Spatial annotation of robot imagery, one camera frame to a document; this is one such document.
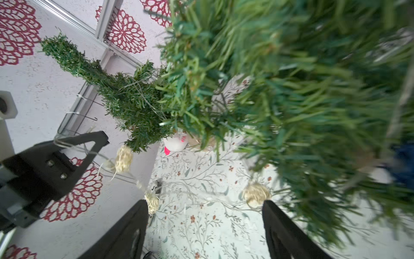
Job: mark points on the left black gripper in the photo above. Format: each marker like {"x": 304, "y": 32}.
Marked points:
{"x": 33, "y": 178}

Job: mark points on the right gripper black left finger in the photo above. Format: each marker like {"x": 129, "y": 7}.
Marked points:
{"x": 125, "y": 239}

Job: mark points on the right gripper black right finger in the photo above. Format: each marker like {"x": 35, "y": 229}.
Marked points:
{"x": 285, "y": 240}

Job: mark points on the small green christmas tree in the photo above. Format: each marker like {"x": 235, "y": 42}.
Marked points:
{"x": 321, "y": 90}
{"x": 133, "y": 100}

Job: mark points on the pink white plush toy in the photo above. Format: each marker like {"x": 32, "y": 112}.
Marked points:
{"x": 175, "y": 143}

